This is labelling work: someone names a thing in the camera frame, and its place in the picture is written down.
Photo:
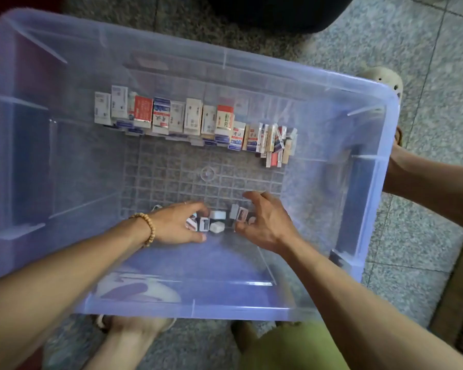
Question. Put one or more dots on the person's right hand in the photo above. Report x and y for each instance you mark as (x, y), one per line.
(268, 223)

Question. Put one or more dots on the person's left hand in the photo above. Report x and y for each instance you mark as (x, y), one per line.
(177, 223)

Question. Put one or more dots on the pile of boxed erasers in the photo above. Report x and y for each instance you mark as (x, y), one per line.
(216, 219)

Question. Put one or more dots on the row of erasers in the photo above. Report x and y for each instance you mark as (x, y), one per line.
(193, 118)

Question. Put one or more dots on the clear plastic storage bin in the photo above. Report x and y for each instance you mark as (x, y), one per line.
(62, 173)

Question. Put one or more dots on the person's left forearm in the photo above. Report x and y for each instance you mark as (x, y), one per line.
(54, 289)

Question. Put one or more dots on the person's right forearm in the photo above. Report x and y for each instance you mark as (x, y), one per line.
(370, 312)

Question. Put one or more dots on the person's left cream clog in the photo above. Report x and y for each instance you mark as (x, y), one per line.
(139, 289)

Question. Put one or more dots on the person's cream clog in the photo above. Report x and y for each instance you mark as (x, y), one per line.
(139, 289)
(382, 77)

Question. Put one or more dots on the person's left leg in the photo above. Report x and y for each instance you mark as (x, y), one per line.
(123, 343)

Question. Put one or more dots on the person's leg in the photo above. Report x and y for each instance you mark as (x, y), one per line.
(432, 185)
(123, 343)

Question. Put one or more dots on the person's right leg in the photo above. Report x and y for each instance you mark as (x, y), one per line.
(432, 185)

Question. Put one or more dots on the person's right cream clog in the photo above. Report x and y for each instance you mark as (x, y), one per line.
(382, 77)

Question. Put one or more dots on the flat brown cardboard piece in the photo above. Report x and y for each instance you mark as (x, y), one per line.
(459, 304)

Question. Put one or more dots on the red display counter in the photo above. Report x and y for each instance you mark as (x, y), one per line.
(15, 2)

